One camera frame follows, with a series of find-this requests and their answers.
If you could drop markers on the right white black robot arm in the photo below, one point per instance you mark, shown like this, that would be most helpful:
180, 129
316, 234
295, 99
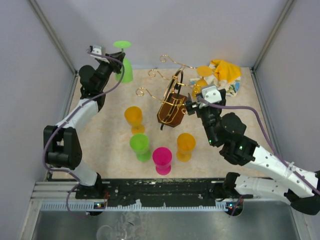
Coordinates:
285, 182

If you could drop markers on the gold wire wine glass rack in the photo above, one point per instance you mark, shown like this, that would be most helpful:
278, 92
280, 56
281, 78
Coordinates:
172, 104

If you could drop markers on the orange plastic wine glass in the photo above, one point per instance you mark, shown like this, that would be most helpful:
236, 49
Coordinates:
203, 71
185, 146
134, 118

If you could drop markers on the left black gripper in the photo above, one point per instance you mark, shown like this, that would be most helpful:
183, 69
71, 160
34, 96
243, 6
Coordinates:
115, 66

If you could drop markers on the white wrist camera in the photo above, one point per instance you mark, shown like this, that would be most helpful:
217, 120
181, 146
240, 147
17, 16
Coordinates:
95, 51
212, 94

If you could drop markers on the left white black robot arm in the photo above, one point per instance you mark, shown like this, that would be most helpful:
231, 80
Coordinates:
62, 150

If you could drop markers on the green plastic wine glass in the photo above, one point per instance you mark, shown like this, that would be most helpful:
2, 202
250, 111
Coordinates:
127, 70
139, 143

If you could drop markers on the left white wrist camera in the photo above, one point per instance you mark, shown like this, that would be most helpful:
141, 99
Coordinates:
95, 51

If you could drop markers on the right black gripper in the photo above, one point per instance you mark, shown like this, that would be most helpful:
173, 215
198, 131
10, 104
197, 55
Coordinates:
191, 108

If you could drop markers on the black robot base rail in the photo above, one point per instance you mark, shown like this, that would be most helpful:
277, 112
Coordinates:
160, 193

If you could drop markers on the pink plastic wine glass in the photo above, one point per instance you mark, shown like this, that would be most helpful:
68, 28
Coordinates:
162, 158

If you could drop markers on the clear wine glass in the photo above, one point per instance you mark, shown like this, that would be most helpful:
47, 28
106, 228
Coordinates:
118, 230

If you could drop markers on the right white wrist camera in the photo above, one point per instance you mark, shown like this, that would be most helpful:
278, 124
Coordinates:
212, 94

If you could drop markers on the yellow patterned cloth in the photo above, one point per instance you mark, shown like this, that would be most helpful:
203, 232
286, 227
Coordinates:
225, 76

